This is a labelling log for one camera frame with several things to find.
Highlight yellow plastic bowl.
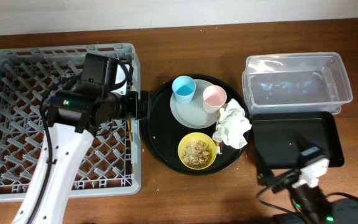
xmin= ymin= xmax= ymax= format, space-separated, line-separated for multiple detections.
xmin=178 ymin=132 xmax=217 ymax=170

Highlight rice and peanut shell scraps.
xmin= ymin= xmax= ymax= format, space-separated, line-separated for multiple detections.
xmin=181 ymin=140 xmax=211 ymax=168

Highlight white napkin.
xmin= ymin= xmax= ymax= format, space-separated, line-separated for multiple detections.
xmin=212 ymin=99 xmax=252 ymax=149

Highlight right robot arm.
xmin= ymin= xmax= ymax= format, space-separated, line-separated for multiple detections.
xmin=256 ymin=132 xmax=358 ymax=223

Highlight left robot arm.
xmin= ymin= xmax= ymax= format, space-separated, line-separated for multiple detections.
xmin=13 ymin=54 xmax=150 ymax=223

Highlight grey dishwasher rack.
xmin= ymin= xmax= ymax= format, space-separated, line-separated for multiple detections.
xmin=0 ymin=44 xmax=141 ymax=202

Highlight black rectangular tray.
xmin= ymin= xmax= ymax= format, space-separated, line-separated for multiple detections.
xmin=252 ymin=112 xmax=344 ymax=167

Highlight round black tray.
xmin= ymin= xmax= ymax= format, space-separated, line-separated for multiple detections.
xmin=141 ymin=80 xmax=247 ymax=175

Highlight blue plastic cup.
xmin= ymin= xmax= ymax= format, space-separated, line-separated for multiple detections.
xmin=172 ymin=76 xmax=196 ymax=105

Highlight grey round plate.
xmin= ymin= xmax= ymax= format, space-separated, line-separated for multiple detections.
xmin=170 ymin=78 xmax=219 ymax=129

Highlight clear plastic storage box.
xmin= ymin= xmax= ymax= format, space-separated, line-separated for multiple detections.
xmin=242 ymin=52 xmax=353 ymax=114

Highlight pink plastic cup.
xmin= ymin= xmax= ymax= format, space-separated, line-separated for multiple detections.
xmin=203 ymin=85 xmax=227 ymax=113

